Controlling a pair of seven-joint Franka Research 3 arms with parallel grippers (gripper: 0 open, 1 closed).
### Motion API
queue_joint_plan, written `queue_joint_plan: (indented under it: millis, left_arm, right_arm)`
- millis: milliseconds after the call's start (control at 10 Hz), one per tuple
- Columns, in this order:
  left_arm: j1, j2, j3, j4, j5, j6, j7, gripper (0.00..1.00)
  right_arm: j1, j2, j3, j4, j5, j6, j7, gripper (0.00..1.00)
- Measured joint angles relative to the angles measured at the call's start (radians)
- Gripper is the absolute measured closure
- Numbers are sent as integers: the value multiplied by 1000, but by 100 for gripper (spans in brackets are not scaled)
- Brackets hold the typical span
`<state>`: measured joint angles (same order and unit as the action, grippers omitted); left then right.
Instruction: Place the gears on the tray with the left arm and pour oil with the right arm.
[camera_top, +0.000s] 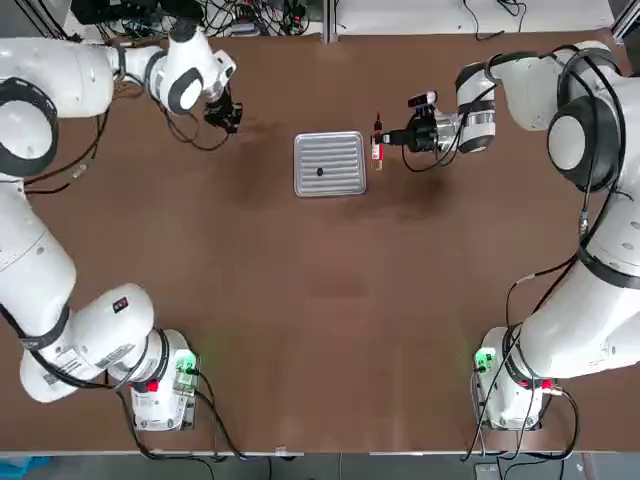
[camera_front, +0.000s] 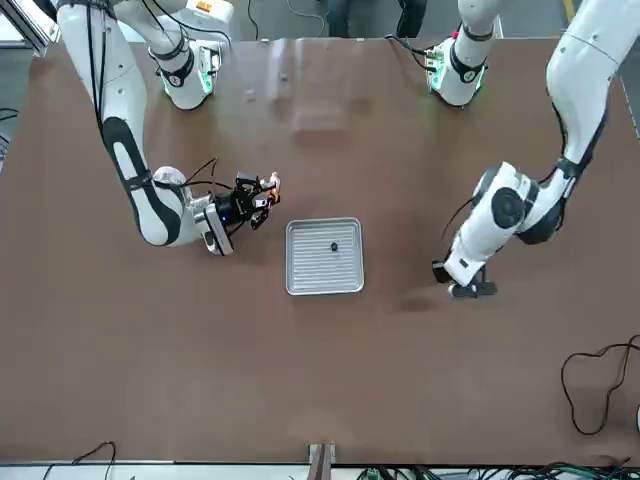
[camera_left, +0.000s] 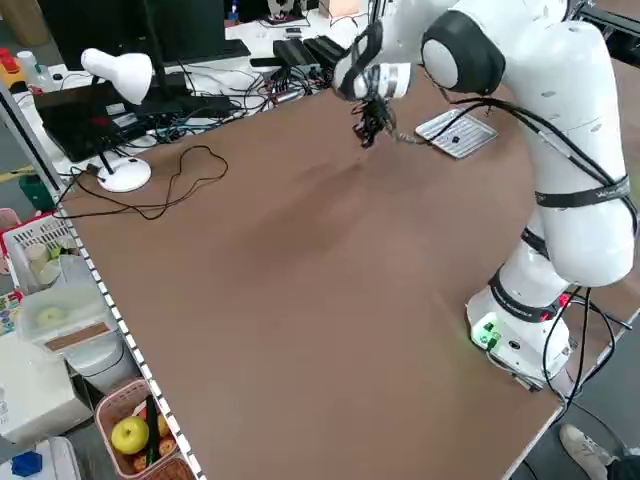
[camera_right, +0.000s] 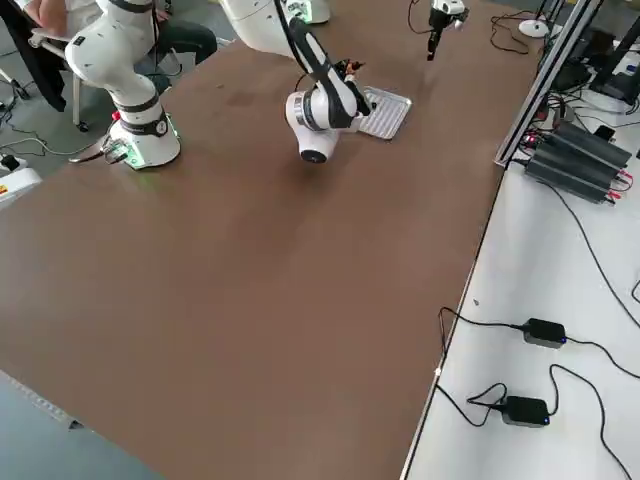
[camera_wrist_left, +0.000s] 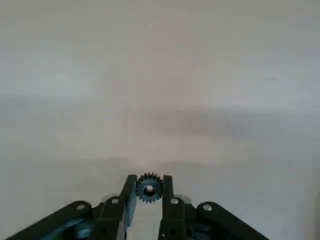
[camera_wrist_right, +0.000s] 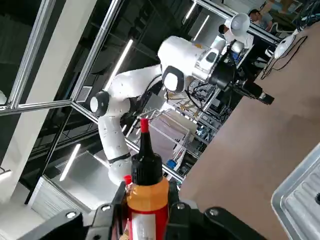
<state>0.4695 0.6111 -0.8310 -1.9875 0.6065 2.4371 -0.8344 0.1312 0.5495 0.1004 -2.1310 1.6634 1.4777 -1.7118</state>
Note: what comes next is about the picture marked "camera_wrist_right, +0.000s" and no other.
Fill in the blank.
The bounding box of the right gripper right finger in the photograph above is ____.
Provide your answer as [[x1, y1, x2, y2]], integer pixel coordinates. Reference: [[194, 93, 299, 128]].
[[166, 178, 267, 240]]

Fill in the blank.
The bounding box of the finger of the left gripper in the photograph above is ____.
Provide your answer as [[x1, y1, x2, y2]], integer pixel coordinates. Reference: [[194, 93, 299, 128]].
[[232, 79, 275, 106]]

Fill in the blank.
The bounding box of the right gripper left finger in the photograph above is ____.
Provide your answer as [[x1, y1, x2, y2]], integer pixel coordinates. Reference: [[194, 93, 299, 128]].
[[17, 180, 129, 240]]

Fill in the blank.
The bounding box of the orange oil bottle black nozzle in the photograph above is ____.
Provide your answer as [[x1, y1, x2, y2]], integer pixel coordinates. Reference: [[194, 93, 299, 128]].
[[123, 118, 171, 240]]

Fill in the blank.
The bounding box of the ribbed silver metal tray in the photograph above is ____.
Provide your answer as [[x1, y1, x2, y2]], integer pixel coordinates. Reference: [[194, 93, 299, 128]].
[[270, 142, 320, 240]]

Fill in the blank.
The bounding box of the person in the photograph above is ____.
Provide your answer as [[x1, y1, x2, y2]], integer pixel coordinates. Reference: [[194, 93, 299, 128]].
[[218, 23, 255, 50], [247, 8, 274, 33]]

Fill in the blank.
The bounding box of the white desk lamp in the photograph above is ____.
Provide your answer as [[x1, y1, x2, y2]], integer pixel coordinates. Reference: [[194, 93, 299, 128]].
[[223, 12, 298, 60]]

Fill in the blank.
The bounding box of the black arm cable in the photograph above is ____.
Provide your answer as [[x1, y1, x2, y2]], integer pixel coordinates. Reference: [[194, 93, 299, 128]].
[[146, 74, 166, 96]]

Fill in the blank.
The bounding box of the thin dark lamp cable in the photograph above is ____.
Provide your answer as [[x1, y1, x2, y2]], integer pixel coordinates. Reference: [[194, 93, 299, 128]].
[[260, 35, 309, 81]]

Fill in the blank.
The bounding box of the aluminium frame beam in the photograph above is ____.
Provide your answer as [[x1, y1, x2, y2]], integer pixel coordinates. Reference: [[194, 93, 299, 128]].
[[70, 0, 126, 104], [6, 0, 58, 109]]

